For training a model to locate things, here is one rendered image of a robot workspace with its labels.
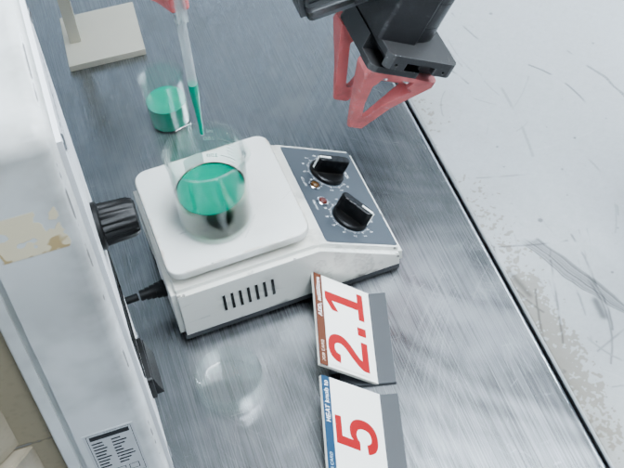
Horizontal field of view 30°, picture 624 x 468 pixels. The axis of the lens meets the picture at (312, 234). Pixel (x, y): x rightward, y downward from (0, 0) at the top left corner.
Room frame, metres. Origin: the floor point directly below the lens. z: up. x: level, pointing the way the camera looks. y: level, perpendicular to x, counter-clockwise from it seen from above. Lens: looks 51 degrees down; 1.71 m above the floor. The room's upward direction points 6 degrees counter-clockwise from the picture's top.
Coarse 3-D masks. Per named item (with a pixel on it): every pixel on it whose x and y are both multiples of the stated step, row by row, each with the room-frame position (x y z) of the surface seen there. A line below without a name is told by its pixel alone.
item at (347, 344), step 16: (336, 288) 0.58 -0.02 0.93; (336, 304) 0.56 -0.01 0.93; (352, 304) 0.57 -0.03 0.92; (336, 320) 0.54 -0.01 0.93; (352, 320) 0.55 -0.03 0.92; (336, 336) 0.53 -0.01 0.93; (352, 336) 0.53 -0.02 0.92; (336, 352) 0.51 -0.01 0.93; (352, 352) 0.52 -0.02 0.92; (368, 352) 0.52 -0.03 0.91; (352, 368) 0.50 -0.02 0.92; (368, 368) 0.51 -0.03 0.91
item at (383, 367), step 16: (352, 288) 0.58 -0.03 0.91; (368, 304) 0.57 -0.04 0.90; (384, 304) 0.57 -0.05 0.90; (368, 320) 0.56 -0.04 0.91; (384, 320) 0.55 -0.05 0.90; (368, 336) 0.54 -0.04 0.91; (384, 336) 0.54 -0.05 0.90; (384, 352) 0.52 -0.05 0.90; (336, 368) 0.50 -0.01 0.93; (384, 368) 0.51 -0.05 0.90; (352, 384) 0.50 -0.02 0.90; (368, 384) 0.49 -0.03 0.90; (384, 384) 0.49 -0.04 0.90
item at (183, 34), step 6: (174, 18) 0.62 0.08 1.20; (180, 24) 0.61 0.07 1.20; (186, 24) 0.61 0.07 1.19; (180, 30) 0.61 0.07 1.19; (186, 30) 0.61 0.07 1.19; (180, 36) 0.61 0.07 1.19; (186, 36) 0.61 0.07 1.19; (180, 42) 0.61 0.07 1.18; (186, 42) 0.61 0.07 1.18; (186, 48) 0.61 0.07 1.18; (186, 54) 0.61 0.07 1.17; (186, 60) 0.61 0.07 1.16; (192, 60) 0.61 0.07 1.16; (186, 66) 0.61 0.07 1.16; (192, 66) 0.61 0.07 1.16; (186, 72) 0.61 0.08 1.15; (192, 72) 0.61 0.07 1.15; (192, 78) 0.61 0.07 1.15; (192, 84) 0.61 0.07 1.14
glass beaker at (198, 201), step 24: (168, 144) 0.63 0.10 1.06; (192, 144) 0.64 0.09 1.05; (216, 144) 0.64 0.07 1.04; (240, 144) 0.62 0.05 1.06; (168, 168) 0.60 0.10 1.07; (240, 168) 0.60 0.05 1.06; (192, 192) 0.59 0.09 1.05; (216, 192) 0.59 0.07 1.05; (240, 192) 0.60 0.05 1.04; (192, 216) 0.59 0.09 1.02; (216, 216) 0.59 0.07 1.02; (240, 216) 0.60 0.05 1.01; (216, 240) 0.59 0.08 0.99
